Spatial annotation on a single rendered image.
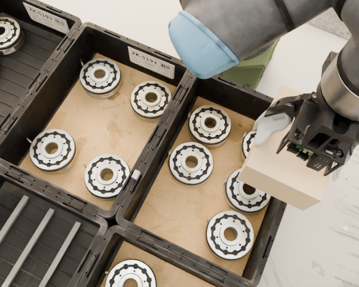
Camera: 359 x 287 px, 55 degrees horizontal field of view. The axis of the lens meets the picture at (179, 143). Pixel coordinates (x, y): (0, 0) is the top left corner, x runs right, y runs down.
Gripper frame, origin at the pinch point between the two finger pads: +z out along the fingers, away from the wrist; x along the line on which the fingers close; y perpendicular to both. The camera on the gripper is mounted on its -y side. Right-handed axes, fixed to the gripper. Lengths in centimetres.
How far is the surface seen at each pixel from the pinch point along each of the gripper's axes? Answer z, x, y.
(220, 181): 26.7, -7.8, 3.2
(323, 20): 111, 8, -142
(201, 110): 24.0, -19.6, -10.3
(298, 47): 40, -3, -54
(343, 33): 111, 21, -137
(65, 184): 27, -40, 20
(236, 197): 23.8, -3.3, 5.9
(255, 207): 23.4, 1.3, 6.0
